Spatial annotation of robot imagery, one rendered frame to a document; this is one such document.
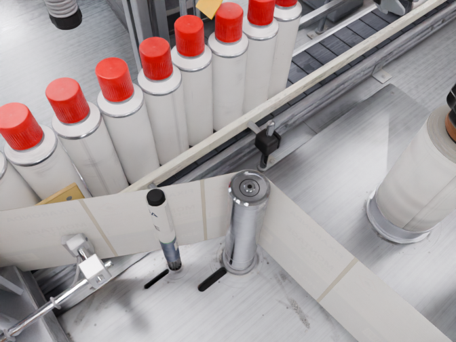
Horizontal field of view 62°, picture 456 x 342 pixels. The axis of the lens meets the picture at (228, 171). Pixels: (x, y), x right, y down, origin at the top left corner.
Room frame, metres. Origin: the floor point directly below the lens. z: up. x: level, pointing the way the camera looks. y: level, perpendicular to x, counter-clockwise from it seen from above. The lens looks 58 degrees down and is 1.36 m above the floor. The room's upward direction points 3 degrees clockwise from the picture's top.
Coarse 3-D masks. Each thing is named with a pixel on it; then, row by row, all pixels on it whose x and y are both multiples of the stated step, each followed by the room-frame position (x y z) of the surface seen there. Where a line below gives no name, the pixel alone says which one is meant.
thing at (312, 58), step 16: (448, 0) 0.75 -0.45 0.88; (368, 16) 0.68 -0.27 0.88; (384, 16) 0.69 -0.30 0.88; (400, 16) 0.69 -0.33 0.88; (336, 32) 0.63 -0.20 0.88; (352, 32) 0.63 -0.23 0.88; (368, 32) 0.63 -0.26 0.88; (400, 32) 0.64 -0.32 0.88; (320, 48) 0.58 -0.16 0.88; (336, 48) 0.58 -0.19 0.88; (304, 64) 0.54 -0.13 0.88; (320, 64) 0.54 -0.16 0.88; (352, 64) 0.54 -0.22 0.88; (288, 80) 0.50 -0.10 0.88; (304, 96) 0.46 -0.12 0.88; (272, 112) 0.42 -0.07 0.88; (224, 144) 0.35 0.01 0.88; (176, 176) 0.29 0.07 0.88; (32, 272) 0.14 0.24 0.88
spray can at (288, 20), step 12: (276, 0) 0.46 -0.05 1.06; (288, 0) 0.45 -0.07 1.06; (276, 12) 0.45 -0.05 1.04; (288, 12) 0.45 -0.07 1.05; (300, 12) 0.46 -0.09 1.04; (288, 24) 0.44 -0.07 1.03; (288, 36) 0.44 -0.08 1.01; (276, 48) 0.44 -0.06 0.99; (288, 48) 0.45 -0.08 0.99; (276, 60) 0.44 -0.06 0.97; (288, 60) 0.45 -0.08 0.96; (276, 72) 0.44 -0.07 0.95; (288, 72) 0.46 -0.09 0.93; (276, 84) 0.44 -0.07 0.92
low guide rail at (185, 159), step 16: (432, 0) 0.69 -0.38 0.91; (416, 16) 0.65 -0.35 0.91; (384, 32) 0.59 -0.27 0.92; (352, 48) 0.54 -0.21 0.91; (368, 48) 0.56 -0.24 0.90; (336, 64) 0.50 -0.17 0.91; (304, 80) 0.46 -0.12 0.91; (320, 80) 0.48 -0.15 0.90; (288, 96) 0.43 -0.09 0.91; (256, 112) 0.39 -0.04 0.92; (224, 128) 0.35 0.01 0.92; (240, 128) 0.36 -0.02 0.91; (208, 144) 0.32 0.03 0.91; (176, 160) 0.29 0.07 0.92; (192, 160) 0.30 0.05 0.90; (160, 176) 0.27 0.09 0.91
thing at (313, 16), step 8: (336, 0) 0.61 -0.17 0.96; (344, 0) 0.61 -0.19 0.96; (352, 0) 0.63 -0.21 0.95; (320, 8) 0.58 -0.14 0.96; (328, 8) 0.58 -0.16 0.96; (336, 8) 0.60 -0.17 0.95; (304, 16) 0.56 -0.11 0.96; (312, 16) 0.56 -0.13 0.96; (320, 16) 0.57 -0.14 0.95; (304, 24) 0.55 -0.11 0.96
